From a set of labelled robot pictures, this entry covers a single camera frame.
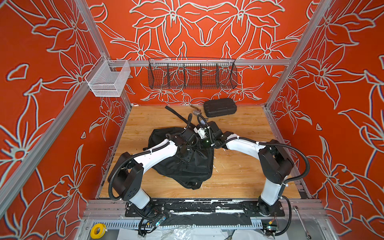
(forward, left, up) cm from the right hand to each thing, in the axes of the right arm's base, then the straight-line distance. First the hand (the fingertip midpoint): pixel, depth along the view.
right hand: (189, 146), depth 85 cm
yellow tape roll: (-37, +41, -9) cm, 56 cm away
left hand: (-4, +1, -3) cm, 5 cm away
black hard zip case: (+36, -23, -4) cm, 43 cm away
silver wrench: (-41, -53, -10) cm, 68 cm away
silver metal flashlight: (+33, -6, -7) cm, 34 cm away
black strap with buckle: (+29, +4, -10) cm, 31 cm away
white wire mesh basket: (+38, +51, +22) cm, 67 cm away
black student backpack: (-12, -1, -6) cm, 14 cm away
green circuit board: (-38, -38, -11) cm, 55 cm away
